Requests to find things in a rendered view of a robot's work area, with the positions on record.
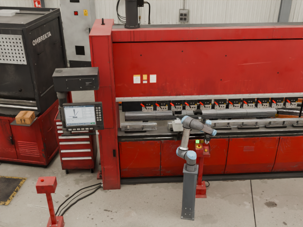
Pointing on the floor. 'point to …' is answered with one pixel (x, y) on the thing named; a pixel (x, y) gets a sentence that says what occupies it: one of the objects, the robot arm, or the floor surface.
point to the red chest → (76, 148)
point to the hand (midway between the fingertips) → (206, 143)
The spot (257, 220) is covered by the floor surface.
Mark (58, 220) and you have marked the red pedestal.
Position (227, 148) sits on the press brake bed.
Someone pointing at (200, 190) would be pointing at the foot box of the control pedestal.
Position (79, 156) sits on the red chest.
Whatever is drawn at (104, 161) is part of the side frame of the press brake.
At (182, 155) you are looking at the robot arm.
